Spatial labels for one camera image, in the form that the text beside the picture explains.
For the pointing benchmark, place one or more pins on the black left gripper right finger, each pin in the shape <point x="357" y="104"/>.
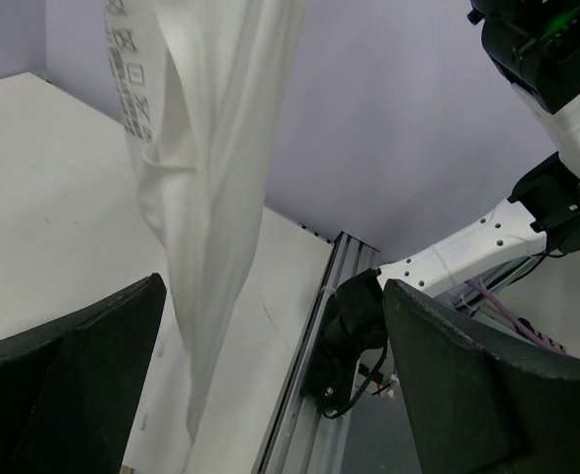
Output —
<point x="479" y="400"/>

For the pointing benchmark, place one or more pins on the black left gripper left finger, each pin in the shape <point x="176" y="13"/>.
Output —
<point x="70" y="388"/>

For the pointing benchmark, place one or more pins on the white bra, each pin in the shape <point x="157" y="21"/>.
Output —
<point x="201" y="86"/>

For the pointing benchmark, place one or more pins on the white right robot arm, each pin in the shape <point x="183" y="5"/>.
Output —
<point x="535" y="47"/>

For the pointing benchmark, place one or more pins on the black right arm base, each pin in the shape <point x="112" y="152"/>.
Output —
<point x="353" y="323"/>

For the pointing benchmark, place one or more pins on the aluminium mounting rail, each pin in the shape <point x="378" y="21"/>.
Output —
<point x="308" y="429"/>

